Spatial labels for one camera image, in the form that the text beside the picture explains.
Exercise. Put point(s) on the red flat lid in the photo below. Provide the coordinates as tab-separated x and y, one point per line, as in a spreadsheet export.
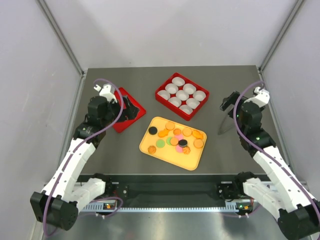
120	127

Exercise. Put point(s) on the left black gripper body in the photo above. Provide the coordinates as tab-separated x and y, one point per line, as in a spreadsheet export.
113	109

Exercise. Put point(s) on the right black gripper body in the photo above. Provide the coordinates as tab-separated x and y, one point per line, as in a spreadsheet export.
232	100

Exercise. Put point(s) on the tan round cookie top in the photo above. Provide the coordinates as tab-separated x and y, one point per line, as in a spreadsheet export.
170	125

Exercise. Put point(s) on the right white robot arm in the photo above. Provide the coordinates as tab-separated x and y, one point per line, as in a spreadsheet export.
295	209

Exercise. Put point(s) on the pink round cookie upper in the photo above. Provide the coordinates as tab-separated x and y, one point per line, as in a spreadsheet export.
179	136

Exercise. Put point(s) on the green round cookie left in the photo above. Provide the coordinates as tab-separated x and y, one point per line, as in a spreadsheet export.
160	143

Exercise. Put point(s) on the green round cookie right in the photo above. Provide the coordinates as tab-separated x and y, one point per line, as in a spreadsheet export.
168	140

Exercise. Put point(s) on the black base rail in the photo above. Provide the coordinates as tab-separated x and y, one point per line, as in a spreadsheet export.
172	190

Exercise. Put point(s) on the yellow tray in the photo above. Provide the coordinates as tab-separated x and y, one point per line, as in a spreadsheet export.
169	154

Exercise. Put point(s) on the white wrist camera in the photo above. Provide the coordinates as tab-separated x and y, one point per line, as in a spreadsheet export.
107	91
261	97

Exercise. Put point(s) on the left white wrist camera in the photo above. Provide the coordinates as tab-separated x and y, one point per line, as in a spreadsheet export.
107	91

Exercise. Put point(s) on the green round cookie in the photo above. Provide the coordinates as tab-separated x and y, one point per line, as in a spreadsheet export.
160	143
168	140

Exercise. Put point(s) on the orange fish cookie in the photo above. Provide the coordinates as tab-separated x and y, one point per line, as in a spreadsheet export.
163	133
197	134

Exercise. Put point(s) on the orange swirl cookie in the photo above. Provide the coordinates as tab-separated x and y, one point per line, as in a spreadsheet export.
186	150
151	149

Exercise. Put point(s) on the black sandwich cookie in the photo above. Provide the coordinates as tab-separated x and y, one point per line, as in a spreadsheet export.
183	143
152	130

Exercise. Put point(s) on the pink round cookie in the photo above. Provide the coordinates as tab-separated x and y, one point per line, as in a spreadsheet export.
179	136
179	149

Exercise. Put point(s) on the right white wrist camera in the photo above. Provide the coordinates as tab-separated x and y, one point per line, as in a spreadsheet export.
261	97

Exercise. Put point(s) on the red compartment box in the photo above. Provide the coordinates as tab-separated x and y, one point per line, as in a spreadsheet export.
175	109

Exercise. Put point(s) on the orange fish cookie left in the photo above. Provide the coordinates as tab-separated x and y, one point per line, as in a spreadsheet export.
163	133

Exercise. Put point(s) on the small orange flower cookie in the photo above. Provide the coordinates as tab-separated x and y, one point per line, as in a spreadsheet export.
177	131

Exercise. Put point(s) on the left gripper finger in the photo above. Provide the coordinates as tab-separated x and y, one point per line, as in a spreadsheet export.
127	102
131	113

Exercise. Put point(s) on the orange fish cookie right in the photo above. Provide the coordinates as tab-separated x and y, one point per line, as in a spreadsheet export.
197	134

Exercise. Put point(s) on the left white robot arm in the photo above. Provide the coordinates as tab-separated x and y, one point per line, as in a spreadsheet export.
59	203

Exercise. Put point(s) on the pink round cookie lower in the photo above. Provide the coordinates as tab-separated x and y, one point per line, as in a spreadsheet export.
179	149

